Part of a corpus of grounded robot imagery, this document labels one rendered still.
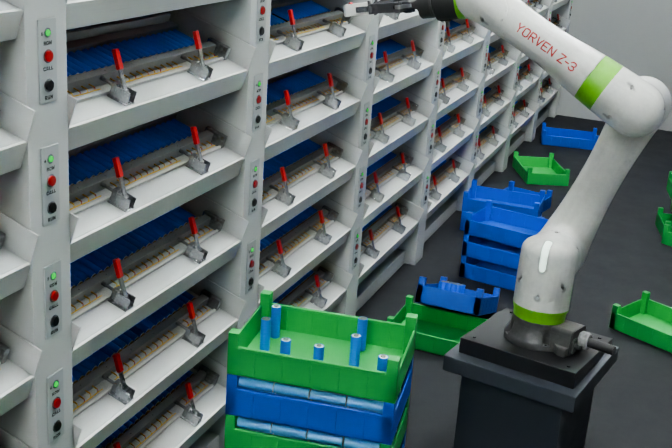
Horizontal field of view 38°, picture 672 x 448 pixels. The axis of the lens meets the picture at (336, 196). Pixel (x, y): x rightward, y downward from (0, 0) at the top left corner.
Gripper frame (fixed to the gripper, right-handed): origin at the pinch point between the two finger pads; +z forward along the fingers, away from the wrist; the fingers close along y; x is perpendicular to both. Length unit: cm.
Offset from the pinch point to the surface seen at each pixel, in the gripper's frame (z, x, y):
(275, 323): -9, -51, -82
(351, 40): 5.3, -8.2, 6.1
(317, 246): 17, -62, -4
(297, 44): 5.1, -5.0, -27.6
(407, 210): 22, -77, 84
